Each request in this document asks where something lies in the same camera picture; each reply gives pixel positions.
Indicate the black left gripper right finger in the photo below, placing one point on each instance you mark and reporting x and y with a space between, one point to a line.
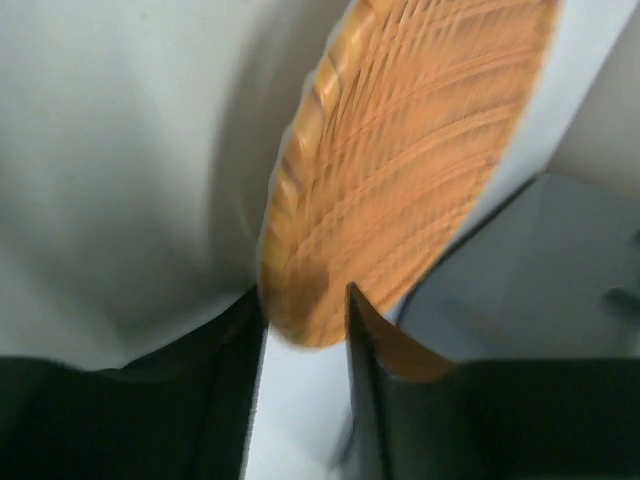
418 415

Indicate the round orange woven plate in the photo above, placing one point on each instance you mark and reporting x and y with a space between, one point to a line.
400 127

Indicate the grey plastic bin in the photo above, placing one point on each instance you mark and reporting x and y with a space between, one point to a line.
554 273

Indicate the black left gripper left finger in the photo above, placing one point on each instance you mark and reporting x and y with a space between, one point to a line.
181 412

